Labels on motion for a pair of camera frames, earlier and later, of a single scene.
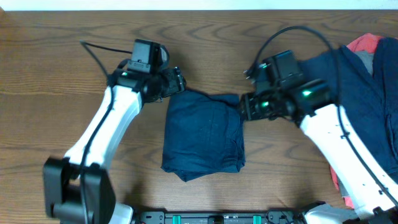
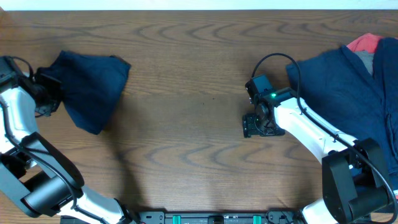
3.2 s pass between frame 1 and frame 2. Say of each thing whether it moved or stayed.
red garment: stayed
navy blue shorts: moved
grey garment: stayed
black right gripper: moved
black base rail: stayed
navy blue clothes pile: stayed
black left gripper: moved
